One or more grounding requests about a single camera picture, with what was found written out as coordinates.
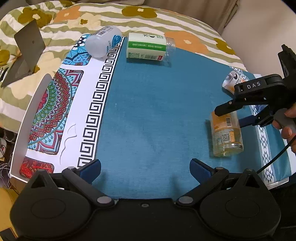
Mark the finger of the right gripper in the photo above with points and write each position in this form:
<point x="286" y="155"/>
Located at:
<point x="247" y="121"/>
<point x="228" y="107"/>

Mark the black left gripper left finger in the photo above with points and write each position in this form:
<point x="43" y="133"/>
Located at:
<point x="82" y="178"/>

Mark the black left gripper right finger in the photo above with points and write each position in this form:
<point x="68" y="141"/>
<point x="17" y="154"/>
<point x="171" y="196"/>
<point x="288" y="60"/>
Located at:
<point x="209" y="180"/>

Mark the clear cup with orange label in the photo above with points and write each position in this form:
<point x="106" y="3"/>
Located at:
<point x="226" y="135"/>

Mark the orange cartoon print cup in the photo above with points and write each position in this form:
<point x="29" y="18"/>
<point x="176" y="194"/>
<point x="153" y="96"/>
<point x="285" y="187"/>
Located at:
<point x="233" y="78"/>

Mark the white frosted plastic cup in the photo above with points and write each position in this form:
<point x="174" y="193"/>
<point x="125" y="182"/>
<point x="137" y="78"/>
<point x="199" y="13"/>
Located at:
<point x="101" y="42"/>

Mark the person's right hand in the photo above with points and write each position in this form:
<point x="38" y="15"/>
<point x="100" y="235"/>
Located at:
<point x="282" y="123"/>

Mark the blue patterned table mat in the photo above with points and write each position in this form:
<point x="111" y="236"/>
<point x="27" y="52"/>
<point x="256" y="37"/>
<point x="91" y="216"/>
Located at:
<point x="144" y="121"/>

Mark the white folding table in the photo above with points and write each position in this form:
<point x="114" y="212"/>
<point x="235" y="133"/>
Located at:
<point x="22" y="140"/>

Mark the grey folding stand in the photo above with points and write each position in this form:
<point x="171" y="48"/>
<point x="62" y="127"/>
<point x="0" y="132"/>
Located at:
<point x="31" y="45"/>

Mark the floral striped quilt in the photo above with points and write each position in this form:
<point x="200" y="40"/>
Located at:
<point x="62" y="23"/>

